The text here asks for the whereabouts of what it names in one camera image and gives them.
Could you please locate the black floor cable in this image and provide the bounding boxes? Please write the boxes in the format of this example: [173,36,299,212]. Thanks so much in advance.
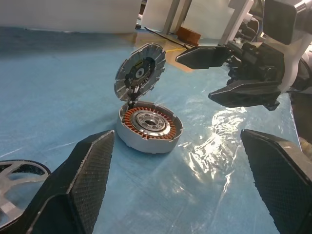
[143,26,194,51]

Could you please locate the grey metal post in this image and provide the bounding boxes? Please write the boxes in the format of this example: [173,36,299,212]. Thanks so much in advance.
[162,0,181,35]

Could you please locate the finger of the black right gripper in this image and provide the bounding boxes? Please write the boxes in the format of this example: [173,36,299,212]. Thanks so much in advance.
[175,45,232,71]
[208,81,281,112]

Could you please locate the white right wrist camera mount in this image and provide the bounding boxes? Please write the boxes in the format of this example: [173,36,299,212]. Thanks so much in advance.
[263,0,312,95]

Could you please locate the silver spoked ring black rim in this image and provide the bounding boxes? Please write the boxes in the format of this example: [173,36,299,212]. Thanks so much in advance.
[0,159,52,226]

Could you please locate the brown box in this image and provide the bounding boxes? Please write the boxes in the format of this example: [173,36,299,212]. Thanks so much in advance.
[176,26,202,45]

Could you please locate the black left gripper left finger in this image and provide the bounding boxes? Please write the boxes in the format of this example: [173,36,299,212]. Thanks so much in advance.
[0,130,116,234]

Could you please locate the round silver metal disc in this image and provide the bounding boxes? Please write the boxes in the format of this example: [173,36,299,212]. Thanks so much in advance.
[114,42,167,101]

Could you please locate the white upright panel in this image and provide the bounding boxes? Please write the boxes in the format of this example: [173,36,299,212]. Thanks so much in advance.
[141,0,169,34]

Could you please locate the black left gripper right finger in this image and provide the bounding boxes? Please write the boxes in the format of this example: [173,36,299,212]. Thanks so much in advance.
[240,128,312,234]

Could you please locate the white foam backdrop sheet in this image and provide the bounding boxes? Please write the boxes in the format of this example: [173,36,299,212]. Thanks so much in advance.
[0,0,142,34]

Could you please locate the silver motor base with windings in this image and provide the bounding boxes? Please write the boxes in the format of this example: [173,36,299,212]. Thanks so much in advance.
[116,100,184,154]

